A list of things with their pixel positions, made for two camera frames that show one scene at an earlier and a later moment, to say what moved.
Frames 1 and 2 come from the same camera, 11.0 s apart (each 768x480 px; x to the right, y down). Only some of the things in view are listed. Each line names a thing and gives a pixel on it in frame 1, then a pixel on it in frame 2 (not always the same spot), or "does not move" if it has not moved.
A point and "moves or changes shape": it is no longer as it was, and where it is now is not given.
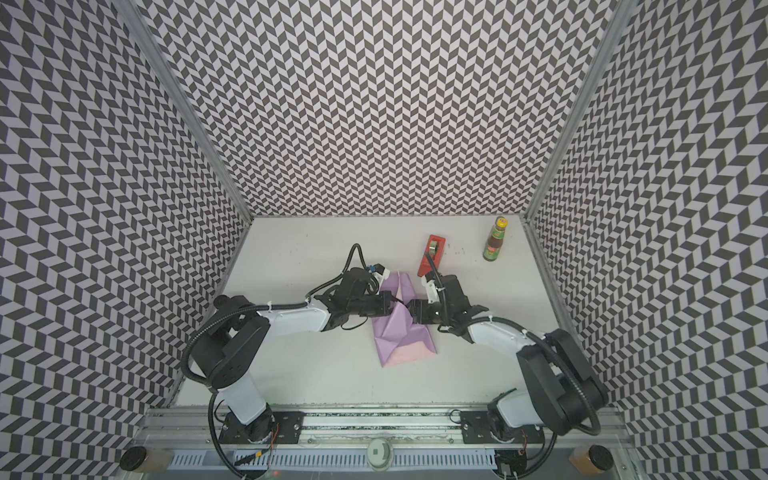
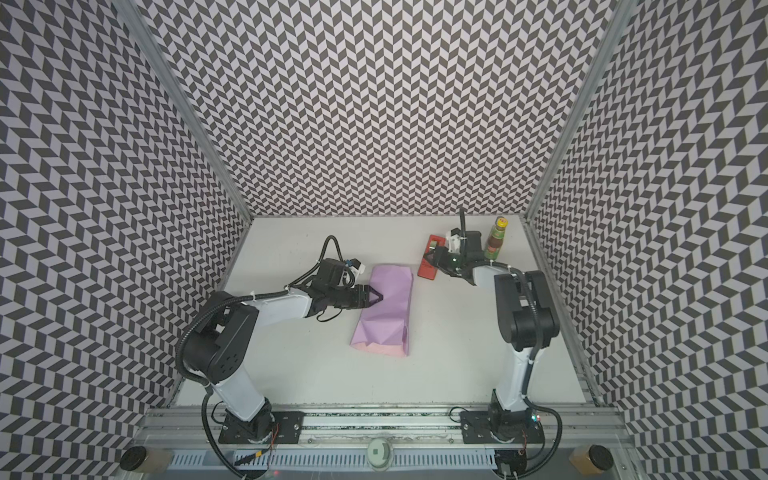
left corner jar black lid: (132, 457) does not move
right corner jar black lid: (601, 457) does not move
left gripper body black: (369, 306) -> (347, 298)
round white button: (380, 454) does not move
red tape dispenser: (432, 256) does not move
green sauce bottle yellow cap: (494, 243) does not move
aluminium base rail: (204, 429) does not move
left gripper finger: (387, 302) -> (370, 290)
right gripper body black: (417, 310) -> (439, 258)
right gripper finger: (417, 309) -> (432, 256)
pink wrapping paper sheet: (398, 337) moves or changes shape
